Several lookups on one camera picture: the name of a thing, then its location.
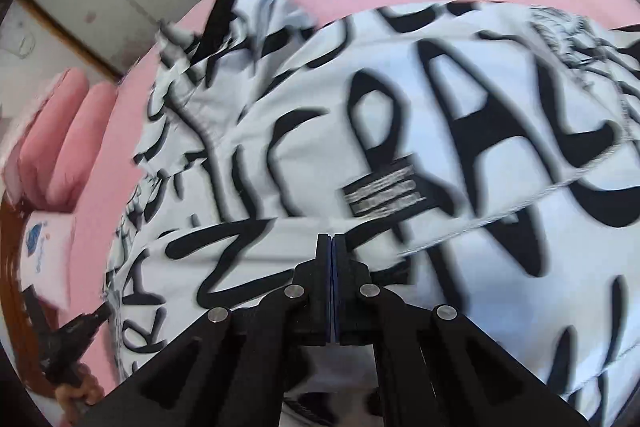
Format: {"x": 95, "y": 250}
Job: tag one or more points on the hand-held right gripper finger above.
{"x": 336, "y": 267}
{"x": 325, "y": 267}

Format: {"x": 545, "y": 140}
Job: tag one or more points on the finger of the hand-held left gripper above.
{"x": 95, "y": 318}

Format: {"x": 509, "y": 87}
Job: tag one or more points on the white black-lettered garment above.
{"x": 300, "y": 147}

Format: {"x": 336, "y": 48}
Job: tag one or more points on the person's left hand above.
{"x": 77, "y": 394}

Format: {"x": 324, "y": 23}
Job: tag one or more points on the brown wooden headboard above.
{"x": 15, "y": 332}

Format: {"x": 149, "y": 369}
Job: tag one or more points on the white pillow with blue print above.
{"x": 55, "y": 257}

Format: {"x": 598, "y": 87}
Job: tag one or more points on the pink pillow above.
{"x": 95, "y": 132}
{"x": 50, "y": 127}

